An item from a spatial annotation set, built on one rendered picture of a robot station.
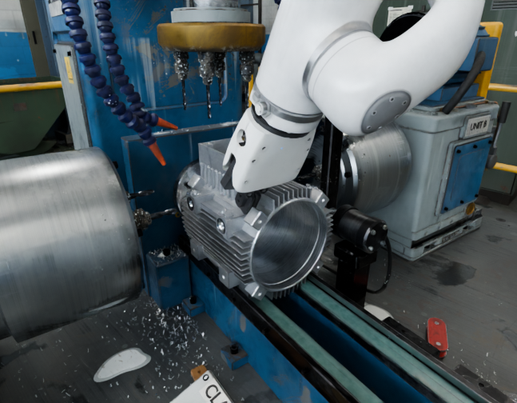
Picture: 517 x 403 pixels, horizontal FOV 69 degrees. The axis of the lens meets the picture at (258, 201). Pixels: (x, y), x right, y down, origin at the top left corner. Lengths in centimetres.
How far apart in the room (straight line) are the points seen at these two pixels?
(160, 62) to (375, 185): 51
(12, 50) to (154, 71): 501
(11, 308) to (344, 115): 43
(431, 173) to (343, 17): 64
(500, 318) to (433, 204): 29
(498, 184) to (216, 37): 334
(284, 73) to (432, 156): 61
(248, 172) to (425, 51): 22
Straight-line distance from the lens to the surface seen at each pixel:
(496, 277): 105
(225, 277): 60
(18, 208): 52
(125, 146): 73
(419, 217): 97
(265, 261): 69
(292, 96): 38
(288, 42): 37
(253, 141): 42
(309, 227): 66
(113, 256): 53
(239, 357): 69
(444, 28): 34
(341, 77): 32
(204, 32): 61
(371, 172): 78
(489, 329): 88
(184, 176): 76
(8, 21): 583
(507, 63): 362
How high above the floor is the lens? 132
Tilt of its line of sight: 24 degrees down
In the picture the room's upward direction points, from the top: straight up
